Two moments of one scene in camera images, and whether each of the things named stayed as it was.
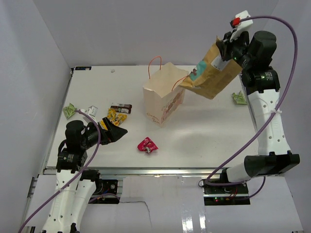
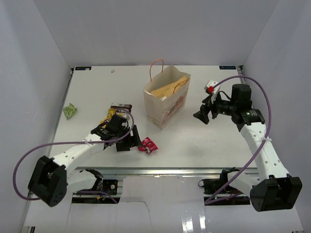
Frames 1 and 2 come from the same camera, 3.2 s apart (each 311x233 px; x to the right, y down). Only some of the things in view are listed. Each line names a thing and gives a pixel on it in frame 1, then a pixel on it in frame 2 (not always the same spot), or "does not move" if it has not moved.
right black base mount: (225, 195) does not move
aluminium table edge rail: (144, 171) does not move
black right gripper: (220, 44) to (203, 115)
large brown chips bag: (211, 72) to (166, 90)
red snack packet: (146, 145) does not move
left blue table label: (83, 68) does not move
